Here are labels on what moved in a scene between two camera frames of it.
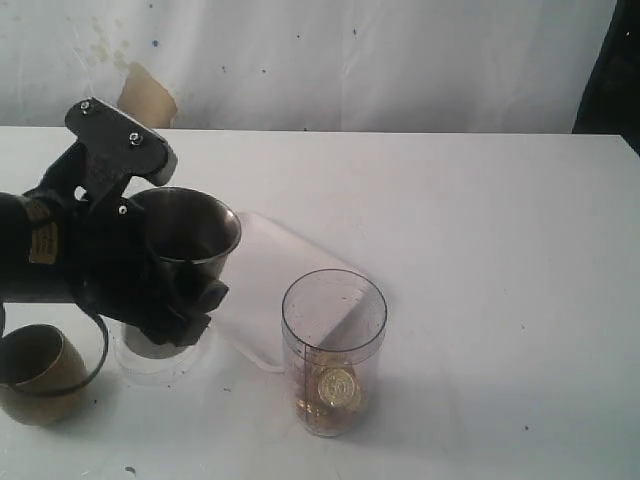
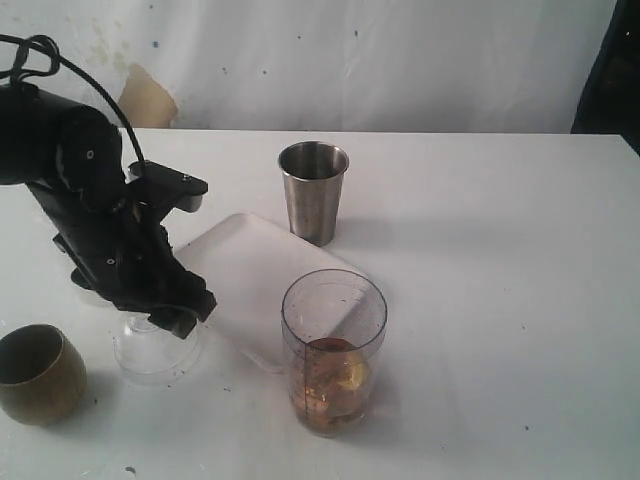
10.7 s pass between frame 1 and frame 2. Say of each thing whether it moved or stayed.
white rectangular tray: stayed
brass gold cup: stayed
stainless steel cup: moved
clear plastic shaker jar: stayed
